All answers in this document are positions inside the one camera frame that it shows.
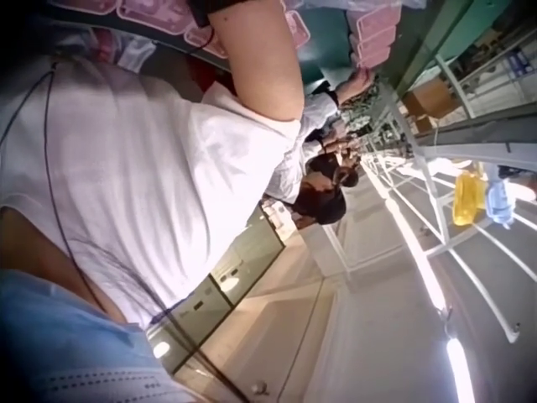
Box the black wrist band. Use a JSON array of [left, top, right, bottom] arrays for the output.
[[187, 0, 240, 29]]

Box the green shelf with goods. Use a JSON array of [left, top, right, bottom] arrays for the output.
[[394, 0, 537, 111]]

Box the grey drawer cabinet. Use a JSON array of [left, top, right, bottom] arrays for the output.
[[147, 200, 287, 337]]

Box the stack of pink plastic trays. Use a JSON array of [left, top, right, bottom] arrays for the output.
[[346, 0, 400, 71]]

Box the yellow plastic bag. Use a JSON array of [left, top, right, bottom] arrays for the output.
[[451, 166, 484, 227]]

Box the thin black cable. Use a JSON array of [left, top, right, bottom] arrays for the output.
[[0, 61, 91, 295]]

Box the white metal frame rack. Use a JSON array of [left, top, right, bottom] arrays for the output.
[[335, 54, 537, 345]]

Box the brown cardboard box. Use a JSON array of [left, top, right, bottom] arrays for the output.
[[401, 78, 455, 120]]

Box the blue plastic bag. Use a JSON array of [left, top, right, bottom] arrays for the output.
[[485, 175, 514, 231]]

